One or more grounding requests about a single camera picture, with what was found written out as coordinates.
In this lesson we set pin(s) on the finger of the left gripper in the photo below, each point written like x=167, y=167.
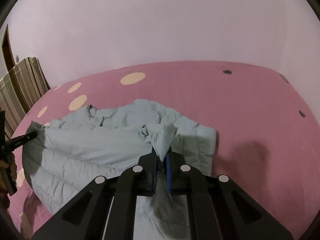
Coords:
x=16, y=142

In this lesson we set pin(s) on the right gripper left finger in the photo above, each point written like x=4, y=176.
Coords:
x=105, y=208

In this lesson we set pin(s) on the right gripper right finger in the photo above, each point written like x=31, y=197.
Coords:
x=218, y=208

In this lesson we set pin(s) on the light blue puffer jacket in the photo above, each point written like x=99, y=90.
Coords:
x=70, y=152

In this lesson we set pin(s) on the striped headboard cover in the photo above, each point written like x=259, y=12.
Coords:
x=21, y=88

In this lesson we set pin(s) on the pink polka dot bedsheet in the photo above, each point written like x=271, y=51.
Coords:
x=268, y=137

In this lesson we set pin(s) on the brown wooden door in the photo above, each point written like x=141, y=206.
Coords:
x=7, y=51

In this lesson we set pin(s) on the wall light switch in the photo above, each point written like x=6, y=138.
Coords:
x=17, y=58

